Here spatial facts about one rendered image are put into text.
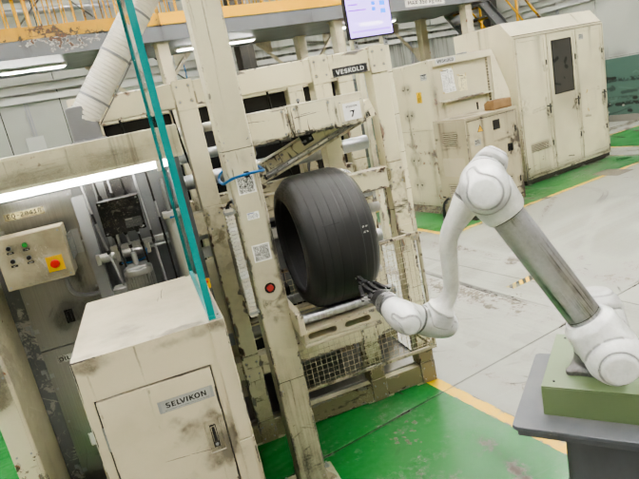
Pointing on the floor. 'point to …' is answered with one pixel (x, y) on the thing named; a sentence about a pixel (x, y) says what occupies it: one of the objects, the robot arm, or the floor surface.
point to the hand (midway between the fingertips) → (361, 281)
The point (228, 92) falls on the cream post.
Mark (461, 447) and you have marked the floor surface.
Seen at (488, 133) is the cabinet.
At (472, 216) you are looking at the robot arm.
